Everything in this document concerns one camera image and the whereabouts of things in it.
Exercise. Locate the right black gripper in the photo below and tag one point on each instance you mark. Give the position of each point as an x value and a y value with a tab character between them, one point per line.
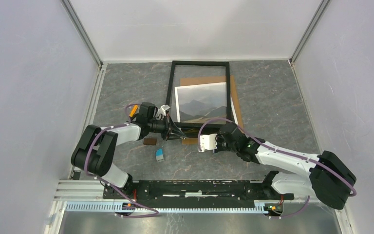
218	136

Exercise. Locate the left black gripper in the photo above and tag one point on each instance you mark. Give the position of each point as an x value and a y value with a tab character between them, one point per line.
169	125

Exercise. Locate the small brown wooden block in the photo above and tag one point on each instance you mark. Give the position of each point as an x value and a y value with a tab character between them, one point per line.
150	141

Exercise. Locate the mountain landscape photo print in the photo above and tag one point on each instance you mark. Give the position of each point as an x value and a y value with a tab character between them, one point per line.
199	103

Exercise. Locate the orange handled screwdriver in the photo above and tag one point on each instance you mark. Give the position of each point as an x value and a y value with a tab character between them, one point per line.
134	110

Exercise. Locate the black picture frame with photo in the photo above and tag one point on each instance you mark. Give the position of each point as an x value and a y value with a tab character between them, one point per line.
192	129

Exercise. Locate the brown fibreboard backing board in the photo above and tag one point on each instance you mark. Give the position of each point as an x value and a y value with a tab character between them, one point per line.
234	98

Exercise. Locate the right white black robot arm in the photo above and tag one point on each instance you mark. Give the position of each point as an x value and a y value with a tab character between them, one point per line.
323	176

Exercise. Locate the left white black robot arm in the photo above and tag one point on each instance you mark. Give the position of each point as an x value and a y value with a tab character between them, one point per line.
95	150

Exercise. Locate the blue grey eraser block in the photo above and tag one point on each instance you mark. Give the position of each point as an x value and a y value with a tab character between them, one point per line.
159	155

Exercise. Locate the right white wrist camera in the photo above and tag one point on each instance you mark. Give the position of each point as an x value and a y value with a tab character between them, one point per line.
207	142

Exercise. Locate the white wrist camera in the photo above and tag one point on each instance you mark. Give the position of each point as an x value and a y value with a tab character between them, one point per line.
163	110
207	142

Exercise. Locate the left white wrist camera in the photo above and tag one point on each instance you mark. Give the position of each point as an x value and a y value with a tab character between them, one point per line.
163	110

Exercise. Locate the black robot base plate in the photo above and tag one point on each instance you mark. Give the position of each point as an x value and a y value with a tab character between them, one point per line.
203	193

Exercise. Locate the left aluminium floor rail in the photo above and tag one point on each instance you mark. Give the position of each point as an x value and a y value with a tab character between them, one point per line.
93	99

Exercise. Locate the left aluminium corner post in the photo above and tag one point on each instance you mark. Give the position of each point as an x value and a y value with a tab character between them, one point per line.
81	31

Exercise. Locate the aluminium corner post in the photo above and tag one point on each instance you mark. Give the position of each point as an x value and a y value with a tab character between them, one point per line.
81	31
309	30

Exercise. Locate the right aluminium corner post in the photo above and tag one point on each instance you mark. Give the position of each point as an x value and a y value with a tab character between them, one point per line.
309	30

